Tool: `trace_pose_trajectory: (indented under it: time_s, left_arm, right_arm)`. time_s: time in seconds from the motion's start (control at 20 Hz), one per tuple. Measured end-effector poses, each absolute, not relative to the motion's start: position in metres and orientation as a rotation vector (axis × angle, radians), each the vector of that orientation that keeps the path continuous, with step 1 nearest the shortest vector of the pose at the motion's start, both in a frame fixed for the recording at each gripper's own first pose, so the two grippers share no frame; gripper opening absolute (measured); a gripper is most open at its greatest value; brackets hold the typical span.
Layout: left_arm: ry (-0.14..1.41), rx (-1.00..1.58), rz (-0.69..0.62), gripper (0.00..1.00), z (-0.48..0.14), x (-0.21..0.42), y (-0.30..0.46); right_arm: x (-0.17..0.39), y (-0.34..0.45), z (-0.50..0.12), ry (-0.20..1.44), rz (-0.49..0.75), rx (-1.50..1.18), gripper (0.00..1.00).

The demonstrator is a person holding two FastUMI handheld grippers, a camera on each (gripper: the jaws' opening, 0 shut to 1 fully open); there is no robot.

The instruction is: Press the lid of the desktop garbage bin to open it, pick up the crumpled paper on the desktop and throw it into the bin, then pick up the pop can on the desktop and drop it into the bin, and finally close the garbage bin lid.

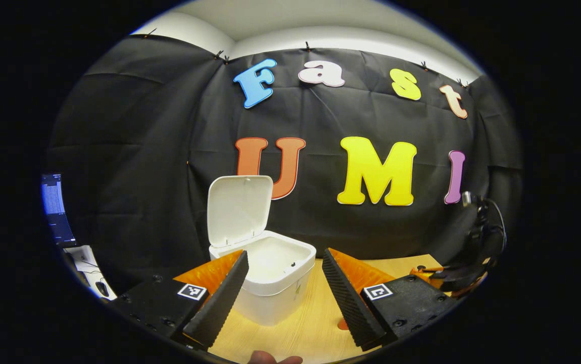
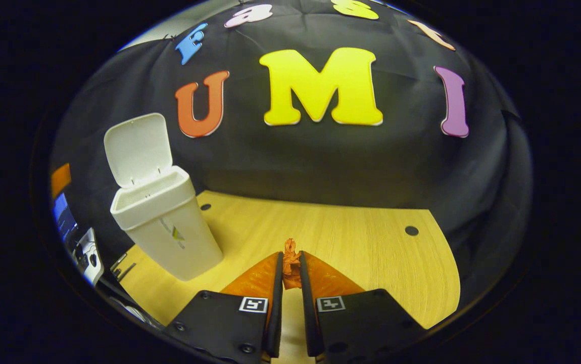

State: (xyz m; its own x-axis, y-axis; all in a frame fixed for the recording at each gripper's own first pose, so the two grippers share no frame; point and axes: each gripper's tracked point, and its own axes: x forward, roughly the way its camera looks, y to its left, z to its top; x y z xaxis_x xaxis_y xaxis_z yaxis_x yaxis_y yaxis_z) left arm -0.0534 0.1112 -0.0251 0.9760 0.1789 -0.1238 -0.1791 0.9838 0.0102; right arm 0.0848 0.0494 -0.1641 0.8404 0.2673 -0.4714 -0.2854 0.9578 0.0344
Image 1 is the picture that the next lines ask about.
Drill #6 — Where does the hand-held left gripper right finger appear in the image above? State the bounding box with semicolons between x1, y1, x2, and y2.
321;247;460;353

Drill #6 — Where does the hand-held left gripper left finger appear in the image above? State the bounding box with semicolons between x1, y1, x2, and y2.
115;249;250;351

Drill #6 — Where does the white desktop garbage bin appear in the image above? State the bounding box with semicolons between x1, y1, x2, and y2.
207;175;317;327

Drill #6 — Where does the white computer desk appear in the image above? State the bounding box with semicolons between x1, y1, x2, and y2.
62;245;118;300

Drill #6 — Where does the black backdrop cloth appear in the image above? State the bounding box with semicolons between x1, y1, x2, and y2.
45;34;523;296

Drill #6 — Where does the computer monitor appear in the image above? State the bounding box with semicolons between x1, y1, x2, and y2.
41;173;77;248

